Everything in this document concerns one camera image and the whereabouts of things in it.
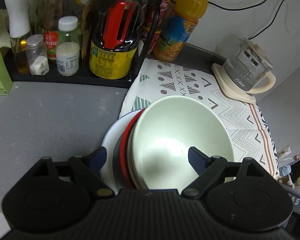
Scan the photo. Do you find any white plate with blue logo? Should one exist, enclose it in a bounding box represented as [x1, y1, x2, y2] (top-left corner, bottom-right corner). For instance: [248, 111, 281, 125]
[101, 110, 141, 194]

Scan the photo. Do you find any right black power cable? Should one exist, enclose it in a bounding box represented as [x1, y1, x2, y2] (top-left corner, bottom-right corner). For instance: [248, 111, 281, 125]
[248, 0, 291, 41]

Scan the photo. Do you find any orange juice bottle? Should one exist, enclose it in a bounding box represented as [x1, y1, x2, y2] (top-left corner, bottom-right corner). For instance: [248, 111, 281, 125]
[153, 0, 208, 62]

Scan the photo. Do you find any patterned table cloth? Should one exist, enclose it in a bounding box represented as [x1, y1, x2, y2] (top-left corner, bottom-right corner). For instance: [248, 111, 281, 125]
[120, 59, 279, 179]

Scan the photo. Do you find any red and black bowl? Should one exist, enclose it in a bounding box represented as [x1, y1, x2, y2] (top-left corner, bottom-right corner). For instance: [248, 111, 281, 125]
[112, 109, 144, 190]

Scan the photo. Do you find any cream kettle base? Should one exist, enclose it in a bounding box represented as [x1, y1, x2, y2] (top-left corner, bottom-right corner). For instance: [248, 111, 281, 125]
[211, 63, 256, 104]

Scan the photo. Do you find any upper red drink can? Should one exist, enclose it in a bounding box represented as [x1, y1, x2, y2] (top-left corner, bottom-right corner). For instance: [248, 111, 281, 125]
[145, 0, 171, 27]

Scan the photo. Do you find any pale green bowl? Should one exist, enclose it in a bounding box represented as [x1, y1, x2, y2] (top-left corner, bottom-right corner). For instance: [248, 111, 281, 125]
[133, 95, 235, 192]
[127, 125, 149, 190]

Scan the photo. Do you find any small white cap jar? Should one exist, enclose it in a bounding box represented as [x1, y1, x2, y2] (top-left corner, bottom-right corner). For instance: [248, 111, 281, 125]
[56, 16, 80, 76]

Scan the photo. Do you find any black metal spice rack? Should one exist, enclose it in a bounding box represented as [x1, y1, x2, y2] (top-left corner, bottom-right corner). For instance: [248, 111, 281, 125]
[3, 0, 160, 88]

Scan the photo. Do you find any glass kettle with cream handle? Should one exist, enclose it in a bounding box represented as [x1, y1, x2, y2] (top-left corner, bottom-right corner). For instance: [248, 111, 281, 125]
[223, 38, 276, 95]

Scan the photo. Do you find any dark soy sauce jug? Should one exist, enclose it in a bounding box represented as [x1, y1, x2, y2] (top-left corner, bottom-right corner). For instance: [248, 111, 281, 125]
[89, 0, 142, 80]

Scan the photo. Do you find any green cap sauce bottle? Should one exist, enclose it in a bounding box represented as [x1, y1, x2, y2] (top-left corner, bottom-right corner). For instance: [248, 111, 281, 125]
[43, 0, 68, 61]

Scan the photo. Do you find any small glass salt shaker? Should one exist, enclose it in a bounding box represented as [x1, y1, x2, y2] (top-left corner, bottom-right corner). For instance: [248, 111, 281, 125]
[26, 34, 50, 75]

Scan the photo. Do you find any white cap oil bottle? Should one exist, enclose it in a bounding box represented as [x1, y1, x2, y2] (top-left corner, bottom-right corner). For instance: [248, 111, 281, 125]
[4, 0, 32, 74]

